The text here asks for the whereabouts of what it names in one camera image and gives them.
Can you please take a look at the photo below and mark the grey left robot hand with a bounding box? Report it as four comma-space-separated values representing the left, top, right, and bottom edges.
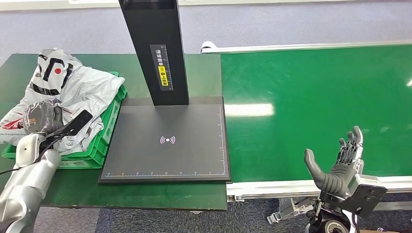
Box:
23, 100, 64, 135

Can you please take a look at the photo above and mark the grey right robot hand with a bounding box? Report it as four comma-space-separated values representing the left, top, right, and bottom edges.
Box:
304, 126, 364, 199

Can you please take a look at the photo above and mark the white mailer package black print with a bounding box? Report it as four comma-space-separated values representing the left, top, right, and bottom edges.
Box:
0, 48, 125, 156

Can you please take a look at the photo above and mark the green conveyor belt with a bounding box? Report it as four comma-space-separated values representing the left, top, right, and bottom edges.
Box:
220, 44, 412, 183

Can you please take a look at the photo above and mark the black inbound scanner machine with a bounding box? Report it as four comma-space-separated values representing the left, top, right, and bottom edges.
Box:
98, 0, 232, 184

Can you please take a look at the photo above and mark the green plastic crate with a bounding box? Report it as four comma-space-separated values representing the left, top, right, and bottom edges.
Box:
1, 71, 127, 170

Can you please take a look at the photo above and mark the black yellow label sticker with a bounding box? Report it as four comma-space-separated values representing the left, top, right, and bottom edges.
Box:
149, 44, 174, 92

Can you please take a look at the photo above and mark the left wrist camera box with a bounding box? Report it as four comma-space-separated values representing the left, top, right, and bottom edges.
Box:
56, 109, 93, 137

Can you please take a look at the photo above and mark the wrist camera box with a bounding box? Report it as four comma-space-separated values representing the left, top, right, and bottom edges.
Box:
343, 174, 388, 218
56, 109, 93, 137

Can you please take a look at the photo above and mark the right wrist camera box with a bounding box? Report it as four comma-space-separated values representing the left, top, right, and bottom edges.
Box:
343, 174, 388, 218

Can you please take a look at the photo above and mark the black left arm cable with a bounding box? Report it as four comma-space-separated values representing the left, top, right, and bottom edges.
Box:
0, 132, 70, 176

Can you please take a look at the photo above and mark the metal conveyor leg bracket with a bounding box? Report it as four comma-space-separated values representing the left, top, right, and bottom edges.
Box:
266, 197, 318, 225

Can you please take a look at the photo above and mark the aluminium conveyor rail with bracket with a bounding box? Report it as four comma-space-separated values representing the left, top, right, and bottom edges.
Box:
225, 176, 412, 202

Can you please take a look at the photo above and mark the long aluminium conveyor side rail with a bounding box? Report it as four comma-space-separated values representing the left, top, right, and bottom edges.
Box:
200, 39, 412, 54

